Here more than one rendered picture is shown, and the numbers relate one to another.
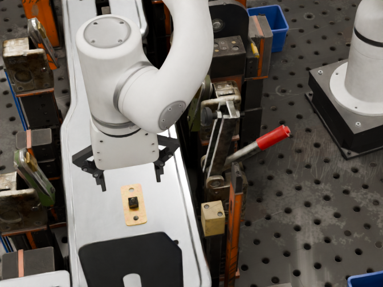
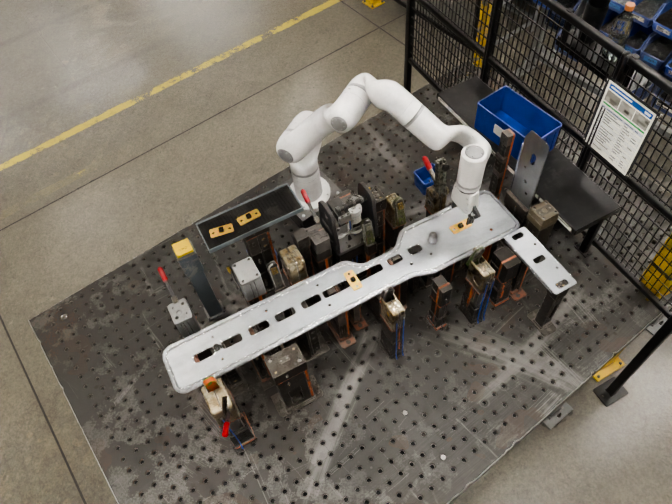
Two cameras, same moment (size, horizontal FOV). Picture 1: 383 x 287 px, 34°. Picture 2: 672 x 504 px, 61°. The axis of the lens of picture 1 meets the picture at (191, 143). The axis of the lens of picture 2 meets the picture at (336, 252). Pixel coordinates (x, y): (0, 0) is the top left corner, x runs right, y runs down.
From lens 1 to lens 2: 200 cm
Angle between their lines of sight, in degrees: 56
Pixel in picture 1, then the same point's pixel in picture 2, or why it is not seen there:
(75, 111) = (419, 270)
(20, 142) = (447, 288)
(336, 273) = (412, 200)
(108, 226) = (476, 231)
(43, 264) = (503, 251)
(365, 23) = (314, 165)
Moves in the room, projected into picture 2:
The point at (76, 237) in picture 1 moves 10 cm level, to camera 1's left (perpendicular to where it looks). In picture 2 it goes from (487, 240) to (500, 261)
